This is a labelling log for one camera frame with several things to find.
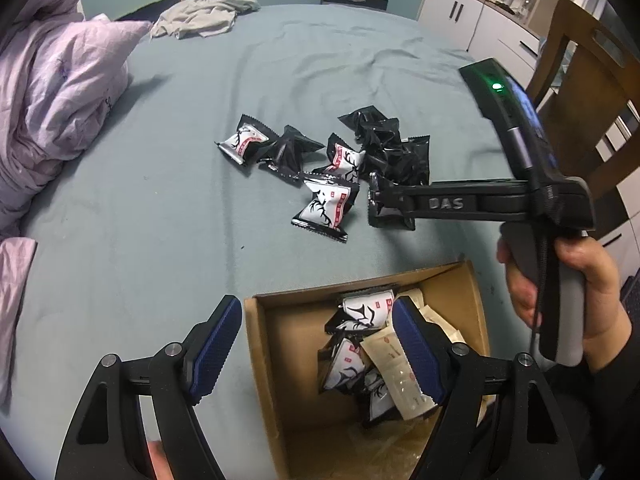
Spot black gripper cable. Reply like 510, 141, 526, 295
502, 125, 551, 346

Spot deer print snack packet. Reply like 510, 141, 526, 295
320, 335, 371, 396
312, 132, 367, 183
362, 367, 401, 428
291, 172, 361, 244
216, 114, 279, 167
324, 287, 398, 333

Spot cardboard box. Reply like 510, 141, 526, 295
243, 260, 493, 480

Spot lilac duvet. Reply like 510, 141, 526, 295
0, 0, 153, 403

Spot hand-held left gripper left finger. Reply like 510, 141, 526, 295
54, 294, 244, 480

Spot wooden chair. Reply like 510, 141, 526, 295
525, 0, 640, 241

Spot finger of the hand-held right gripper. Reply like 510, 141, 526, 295
368, 172, 416, 222

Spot person's right forearm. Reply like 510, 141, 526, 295
542, 310, 640, 480

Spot dark flat box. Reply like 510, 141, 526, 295
114, 0, 183, 22

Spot person's right hand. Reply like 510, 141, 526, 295
496, 236, 632, 372

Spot white cabinet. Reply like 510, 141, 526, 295
416, 0, 601, 106

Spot beige sachet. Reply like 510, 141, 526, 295
361, 322, 438, 421
400, 287, 466, 346

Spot black snack packet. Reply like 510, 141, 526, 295
256, 125, 326, 177
367, 175, 417, 232

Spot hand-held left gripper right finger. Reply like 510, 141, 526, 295
391, 294, 585, 480

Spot grey garment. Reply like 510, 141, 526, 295
150, 0, 262, 41

